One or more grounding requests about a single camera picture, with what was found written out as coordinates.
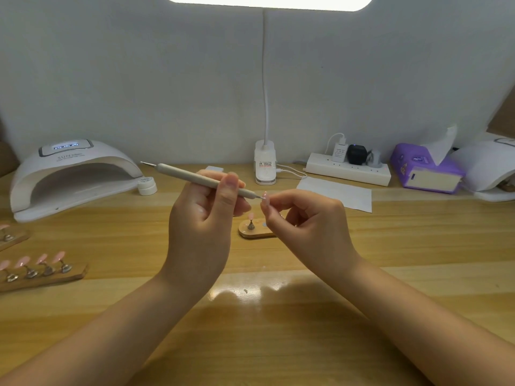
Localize purple tissue box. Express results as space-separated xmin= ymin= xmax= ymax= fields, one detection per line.
xmin=391 ymin=143 xmax=465 ymax=194

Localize white charger plug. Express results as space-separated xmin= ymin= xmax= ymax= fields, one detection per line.
xmin=330 ymin=140 xmax=349 ymax=162

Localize person's left forearm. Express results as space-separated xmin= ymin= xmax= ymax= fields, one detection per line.
xmin=0 ymin=271 xmax=198 ymax=386

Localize person's right hand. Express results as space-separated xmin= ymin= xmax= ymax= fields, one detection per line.
xmin=260 ymin=189 xmax=363 ymax=285

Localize small closed white jar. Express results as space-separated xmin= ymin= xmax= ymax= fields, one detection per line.
xmin=137 ymin=177 xmax=158 ymax=196

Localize white desk lamp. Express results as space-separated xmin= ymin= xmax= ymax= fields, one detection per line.
xmin=163 ymin=0 xmax=376 ymax=185

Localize black plug adapter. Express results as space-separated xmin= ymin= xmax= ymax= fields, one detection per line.
xmin=346 ymin=144 xmax=370 ymax=166

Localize person's left hand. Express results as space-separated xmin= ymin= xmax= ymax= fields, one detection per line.
xmin=159 ymin=171 xmax=252 ymax=301

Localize white paper sheet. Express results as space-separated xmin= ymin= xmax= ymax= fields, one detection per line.
xmin=296 ymin=176 xmax=373 ymax=213

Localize brown wooden board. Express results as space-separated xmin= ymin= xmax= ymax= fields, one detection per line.
xmin=486 ymin=80 xmax=515 ymax=137

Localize white nail lamp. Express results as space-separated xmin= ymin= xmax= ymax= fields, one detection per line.
xmin=10 ymin=139 xmax=145 ymax=224
xmin=451 ymin=132 xmax=515 ymax=202

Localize wooden nail holder strip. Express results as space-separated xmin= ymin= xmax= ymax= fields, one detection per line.
xmin=237 ymin=213 xmax=283 ymax=240

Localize grey dotting pen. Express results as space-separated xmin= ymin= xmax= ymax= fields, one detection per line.
xmin=140 ymin=160 xmax=263 ymax=200

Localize person's right forearm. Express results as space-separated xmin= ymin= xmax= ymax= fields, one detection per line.
xmin=336 ymin=257 xmax=515 ymax=386

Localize white power strip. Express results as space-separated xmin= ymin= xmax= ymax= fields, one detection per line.
xmin=306 ymin=152 xmax=393 ymax=187

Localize brown cardboard box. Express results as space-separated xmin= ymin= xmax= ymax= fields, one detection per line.
xmin=0 ymin=124 xmax=19 ymax=179

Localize white tissue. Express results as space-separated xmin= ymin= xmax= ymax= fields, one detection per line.
xmin=425 ymin=124 xmax=458 ymax=166

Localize wooden stands with pink nails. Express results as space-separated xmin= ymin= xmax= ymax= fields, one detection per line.
xmin=0 ymin=223 xmax=89 ymax=294

